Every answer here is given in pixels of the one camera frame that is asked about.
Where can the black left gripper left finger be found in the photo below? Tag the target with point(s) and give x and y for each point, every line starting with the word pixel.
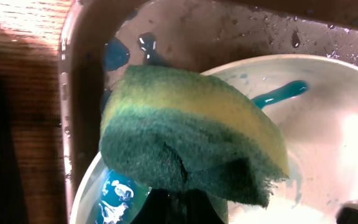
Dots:
pixel 162 207

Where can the green yellow scrub sponge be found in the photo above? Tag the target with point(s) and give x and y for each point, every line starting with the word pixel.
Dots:
pixel 179 130

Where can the white plate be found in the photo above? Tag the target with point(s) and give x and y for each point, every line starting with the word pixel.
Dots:
pixel 117 198

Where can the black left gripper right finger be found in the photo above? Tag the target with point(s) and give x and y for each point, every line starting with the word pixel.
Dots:
pixel 202 208

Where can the large dark serving tray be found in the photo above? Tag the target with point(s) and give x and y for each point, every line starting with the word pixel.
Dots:
pixel 256 50

